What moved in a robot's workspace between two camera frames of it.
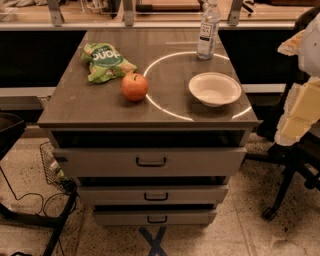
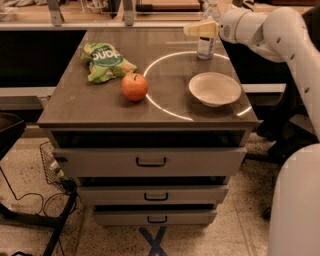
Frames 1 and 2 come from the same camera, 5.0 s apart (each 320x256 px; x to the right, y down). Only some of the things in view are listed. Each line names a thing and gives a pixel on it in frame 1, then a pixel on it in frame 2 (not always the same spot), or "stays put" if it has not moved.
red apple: [134, 86] stays put
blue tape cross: [154, 243] stays put
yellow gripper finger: [301, 112] -> [237, 26]
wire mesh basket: [53, 170] stays put
